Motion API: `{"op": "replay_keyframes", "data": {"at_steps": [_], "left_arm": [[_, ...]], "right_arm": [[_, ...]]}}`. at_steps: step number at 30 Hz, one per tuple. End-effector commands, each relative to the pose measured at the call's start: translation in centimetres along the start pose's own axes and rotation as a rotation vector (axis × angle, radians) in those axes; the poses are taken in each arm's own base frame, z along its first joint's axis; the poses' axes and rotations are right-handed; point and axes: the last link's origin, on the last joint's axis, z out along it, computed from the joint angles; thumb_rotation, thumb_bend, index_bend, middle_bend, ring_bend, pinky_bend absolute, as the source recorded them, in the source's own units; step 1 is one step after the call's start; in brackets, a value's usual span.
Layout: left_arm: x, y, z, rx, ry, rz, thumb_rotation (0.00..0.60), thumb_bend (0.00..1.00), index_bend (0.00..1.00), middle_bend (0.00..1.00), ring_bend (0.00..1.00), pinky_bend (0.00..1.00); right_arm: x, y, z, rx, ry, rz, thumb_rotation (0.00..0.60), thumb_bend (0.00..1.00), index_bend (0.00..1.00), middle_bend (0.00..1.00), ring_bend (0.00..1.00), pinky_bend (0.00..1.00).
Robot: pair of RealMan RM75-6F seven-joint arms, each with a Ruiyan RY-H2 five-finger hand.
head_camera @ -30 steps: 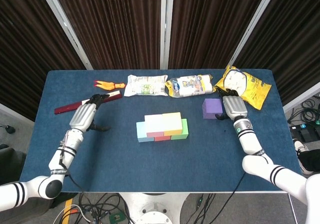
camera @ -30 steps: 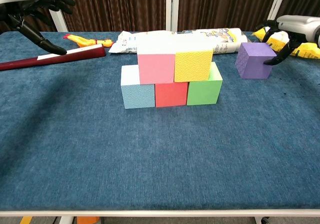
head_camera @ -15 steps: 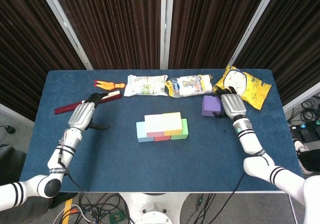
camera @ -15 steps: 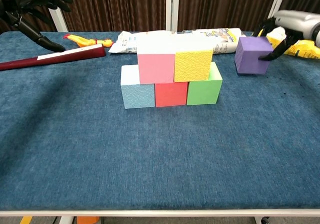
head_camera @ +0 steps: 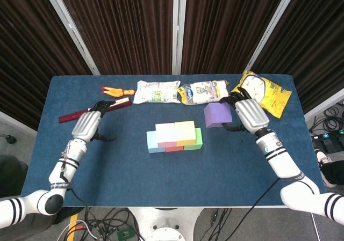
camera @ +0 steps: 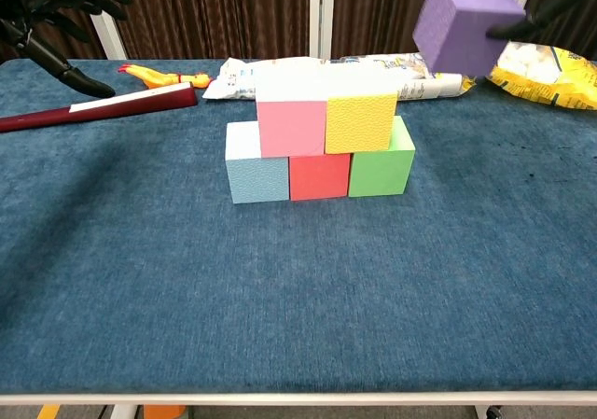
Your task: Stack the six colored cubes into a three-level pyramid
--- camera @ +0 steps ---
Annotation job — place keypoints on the purple foam cube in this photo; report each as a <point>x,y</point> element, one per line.
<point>462,32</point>

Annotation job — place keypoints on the orange object under table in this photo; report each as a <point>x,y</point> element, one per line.
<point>163,412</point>

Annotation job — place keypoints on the yellow bag of cotton balls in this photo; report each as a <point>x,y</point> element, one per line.
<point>550,78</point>

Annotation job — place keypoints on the yellow foam cube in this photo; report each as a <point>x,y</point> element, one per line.
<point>359,122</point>

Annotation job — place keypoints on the pink foam cube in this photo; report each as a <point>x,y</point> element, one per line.
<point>291,129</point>

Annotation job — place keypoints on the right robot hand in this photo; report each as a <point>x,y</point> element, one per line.
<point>550,8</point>

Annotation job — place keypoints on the yellow rubber chicken toy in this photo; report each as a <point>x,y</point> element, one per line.
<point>154,78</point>

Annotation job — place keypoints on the light blue foam cube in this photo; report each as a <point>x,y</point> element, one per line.
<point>259,181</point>

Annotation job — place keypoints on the yellow floor tape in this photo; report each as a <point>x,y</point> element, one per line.
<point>49,412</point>

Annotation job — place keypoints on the dark brown curtain panel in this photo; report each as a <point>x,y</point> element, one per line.
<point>91,51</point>
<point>373,13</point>
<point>210,13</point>
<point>583,22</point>

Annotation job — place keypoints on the long dark red box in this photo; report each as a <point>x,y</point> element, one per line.
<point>140,104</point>

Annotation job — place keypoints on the red foam cube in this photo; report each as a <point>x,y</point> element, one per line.
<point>319,176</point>

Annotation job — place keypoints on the white table frame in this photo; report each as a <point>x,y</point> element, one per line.
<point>298,399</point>

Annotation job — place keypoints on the green foam cube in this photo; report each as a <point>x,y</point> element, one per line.
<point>380,174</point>

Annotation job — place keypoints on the white tissue pack green print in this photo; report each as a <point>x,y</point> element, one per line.
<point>233,83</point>

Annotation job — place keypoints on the blue fabric table cover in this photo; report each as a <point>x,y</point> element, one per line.
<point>298,297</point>

